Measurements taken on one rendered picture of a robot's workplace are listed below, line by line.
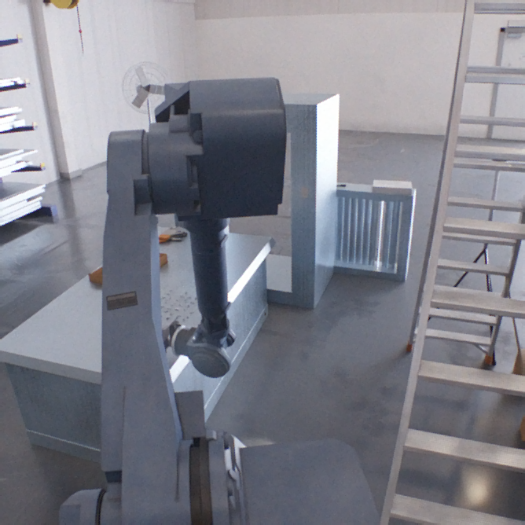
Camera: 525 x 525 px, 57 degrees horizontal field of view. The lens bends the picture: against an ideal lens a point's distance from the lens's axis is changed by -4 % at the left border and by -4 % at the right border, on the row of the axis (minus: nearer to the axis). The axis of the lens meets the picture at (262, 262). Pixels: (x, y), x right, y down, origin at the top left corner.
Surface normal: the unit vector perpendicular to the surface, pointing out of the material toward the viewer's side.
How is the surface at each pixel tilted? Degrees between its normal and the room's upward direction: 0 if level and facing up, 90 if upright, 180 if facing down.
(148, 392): 28
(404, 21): 90
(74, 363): 0
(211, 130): 82
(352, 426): 0
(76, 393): 90
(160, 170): 78
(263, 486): 0
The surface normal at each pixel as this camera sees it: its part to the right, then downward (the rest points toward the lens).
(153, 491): 0.03, -0.61
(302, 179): -0.36, 0.40
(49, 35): 0.93, 0.13
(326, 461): -0.03, -0.91
